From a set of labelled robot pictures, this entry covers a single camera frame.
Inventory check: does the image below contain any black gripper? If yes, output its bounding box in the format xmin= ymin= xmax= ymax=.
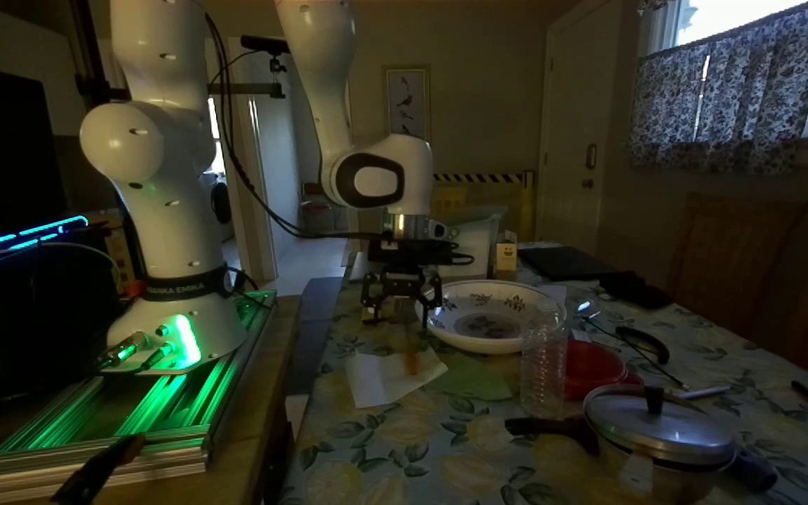
xmin=363 ymin=232 xmax=456 ymax=322

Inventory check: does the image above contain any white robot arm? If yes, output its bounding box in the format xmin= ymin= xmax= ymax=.
xmin=80 ymin=0 xmax=456 ymax=374

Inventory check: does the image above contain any white paper napkin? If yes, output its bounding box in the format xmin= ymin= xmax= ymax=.
xmin=345 ymin=352 xmax=447 ymax=408

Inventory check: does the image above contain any white floral ceramic bowl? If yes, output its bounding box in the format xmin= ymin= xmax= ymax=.
xmin=426 ymin=281 xmax=554 ymax=357

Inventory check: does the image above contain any green cloth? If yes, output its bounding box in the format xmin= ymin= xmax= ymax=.
xmin=432 ymin=363 xmax=513 ymax=401

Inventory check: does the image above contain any black cloth pouch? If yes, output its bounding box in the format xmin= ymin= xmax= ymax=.
xmin=519 ymin=246 xmax=674 ymax=312

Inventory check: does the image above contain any clear plastic cup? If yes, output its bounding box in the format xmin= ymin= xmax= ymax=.
xmin=522 ymin=305 xmax=569 ymax=419

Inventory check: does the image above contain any floral tablecloth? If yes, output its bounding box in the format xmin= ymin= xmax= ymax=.
xmin=277 ymin=269 xmax=808 ymax=505

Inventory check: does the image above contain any red plastic bowl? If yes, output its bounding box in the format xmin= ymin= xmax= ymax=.
xmin=564 ymin=342 xmax=625 ymax=401

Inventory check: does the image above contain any silver pot with lid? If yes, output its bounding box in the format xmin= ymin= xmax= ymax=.
xmin=506 ymin=384 xmax=778 ymax=505

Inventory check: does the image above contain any floral window curtain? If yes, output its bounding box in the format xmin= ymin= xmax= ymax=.
xmin=632 ymin=0 xmax=808 ymax=176

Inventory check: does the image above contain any black monitor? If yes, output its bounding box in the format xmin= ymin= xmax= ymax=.
xmin=0 ymin=74 xmax=68 ymax=232

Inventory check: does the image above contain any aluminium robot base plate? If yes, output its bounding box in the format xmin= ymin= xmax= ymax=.
xmin=0 ymin=291 xmax=276 ymax=495

